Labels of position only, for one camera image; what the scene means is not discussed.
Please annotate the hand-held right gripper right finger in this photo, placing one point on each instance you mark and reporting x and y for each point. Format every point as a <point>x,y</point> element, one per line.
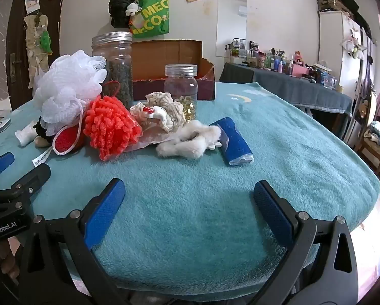
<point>272,209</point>

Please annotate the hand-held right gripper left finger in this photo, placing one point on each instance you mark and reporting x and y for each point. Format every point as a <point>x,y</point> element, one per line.
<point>109,206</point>

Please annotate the blue cloth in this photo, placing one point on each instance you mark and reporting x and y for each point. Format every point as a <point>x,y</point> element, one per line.
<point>234,143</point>

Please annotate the red chenille sponge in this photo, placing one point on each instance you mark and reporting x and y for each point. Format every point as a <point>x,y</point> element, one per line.
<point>110,127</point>

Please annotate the white mesh bath sponge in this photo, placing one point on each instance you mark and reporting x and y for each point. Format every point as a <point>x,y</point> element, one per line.
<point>66,89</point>

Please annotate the white fluffy scrunchie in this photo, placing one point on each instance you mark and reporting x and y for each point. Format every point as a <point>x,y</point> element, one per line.
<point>183,146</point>

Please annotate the cardboard box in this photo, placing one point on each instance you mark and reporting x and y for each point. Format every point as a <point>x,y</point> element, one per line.
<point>167,54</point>

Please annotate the person's left hand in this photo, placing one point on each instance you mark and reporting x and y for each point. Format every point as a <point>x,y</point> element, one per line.
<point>5,260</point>

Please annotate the red round pad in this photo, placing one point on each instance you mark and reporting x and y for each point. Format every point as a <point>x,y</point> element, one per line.
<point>64,141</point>

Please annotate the white fabric piece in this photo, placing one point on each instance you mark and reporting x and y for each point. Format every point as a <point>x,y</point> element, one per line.
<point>148,141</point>

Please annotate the wooden chair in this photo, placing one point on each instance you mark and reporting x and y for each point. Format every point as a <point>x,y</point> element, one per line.
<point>372,152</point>

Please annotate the beige hanging door organizer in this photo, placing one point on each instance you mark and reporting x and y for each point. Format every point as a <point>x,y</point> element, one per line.
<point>34,54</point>

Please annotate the table with grey cloth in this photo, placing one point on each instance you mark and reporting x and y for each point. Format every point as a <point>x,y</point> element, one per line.
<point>288,85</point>

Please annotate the pile of clothes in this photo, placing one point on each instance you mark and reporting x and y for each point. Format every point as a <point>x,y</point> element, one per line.
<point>378,132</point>

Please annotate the green plush toy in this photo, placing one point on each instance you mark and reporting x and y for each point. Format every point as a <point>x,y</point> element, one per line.
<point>45,39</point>

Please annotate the dark wooden door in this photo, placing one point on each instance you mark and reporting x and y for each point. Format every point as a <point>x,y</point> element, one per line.
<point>15,31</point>

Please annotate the tall glass jar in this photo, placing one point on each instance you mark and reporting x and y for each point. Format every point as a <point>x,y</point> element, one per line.
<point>117,70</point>

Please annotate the clear glass pitcher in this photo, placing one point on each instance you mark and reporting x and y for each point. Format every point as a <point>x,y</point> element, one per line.
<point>328,81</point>

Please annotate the short clear plastic jar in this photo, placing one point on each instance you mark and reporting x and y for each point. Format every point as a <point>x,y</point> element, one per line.
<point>180,85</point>

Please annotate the pink box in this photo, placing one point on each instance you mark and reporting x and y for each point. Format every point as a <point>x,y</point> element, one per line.
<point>299,71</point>

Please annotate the group of cosmetic bottles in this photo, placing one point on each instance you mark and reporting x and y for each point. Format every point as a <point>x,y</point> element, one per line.
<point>269,60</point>

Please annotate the photo on door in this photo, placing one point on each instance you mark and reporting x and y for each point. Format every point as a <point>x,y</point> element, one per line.
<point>31,0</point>

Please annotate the white wardrobe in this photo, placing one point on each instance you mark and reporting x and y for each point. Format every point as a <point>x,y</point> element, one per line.
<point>335,44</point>

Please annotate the white hanging plush toy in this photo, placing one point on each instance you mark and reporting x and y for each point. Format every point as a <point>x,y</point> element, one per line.
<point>351,46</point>

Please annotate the black hanging bag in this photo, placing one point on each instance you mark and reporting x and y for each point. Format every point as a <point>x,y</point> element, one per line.
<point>118,9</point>

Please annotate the green tote bag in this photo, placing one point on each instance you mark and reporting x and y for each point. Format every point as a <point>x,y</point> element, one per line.
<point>151,16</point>

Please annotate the dark suitcase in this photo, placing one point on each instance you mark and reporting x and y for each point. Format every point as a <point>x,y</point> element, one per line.
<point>329,1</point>

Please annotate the wall mirror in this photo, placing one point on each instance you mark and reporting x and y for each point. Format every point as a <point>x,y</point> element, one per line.
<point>231,16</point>

